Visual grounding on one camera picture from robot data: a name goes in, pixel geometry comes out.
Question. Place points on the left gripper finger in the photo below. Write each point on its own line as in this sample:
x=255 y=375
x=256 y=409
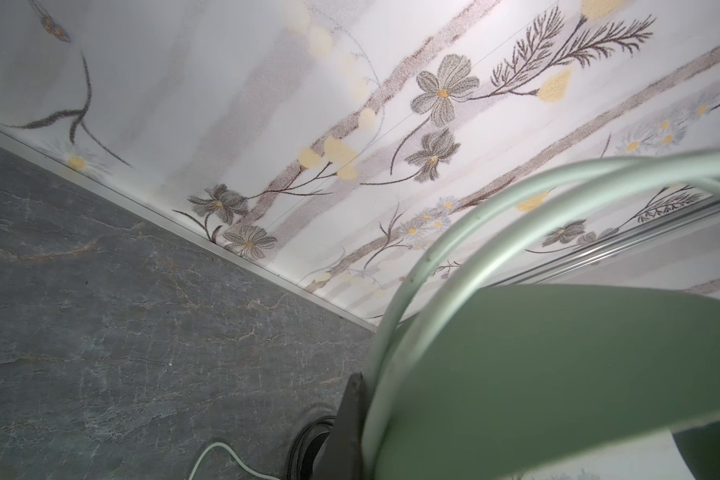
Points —
x=342 y=456

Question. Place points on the green white headphones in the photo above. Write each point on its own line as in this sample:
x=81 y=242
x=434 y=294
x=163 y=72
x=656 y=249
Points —
x=472 y=382

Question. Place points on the black blue headphones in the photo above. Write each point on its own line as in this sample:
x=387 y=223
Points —
x=307 y=446

